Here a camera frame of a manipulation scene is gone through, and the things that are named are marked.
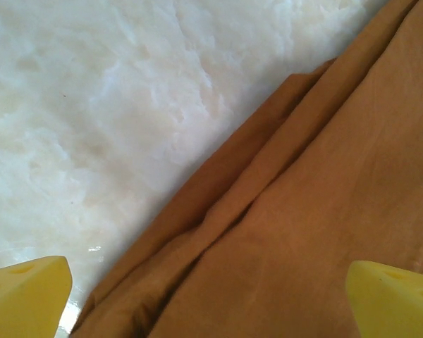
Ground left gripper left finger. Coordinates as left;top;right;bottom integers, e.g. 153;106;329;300
0;256;73;338

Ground brown long pants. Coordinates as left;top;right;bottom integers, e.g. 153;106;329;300
69;0;423;338

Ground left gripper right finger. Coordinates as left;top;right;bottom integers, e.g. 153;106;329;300
345;260;423;338

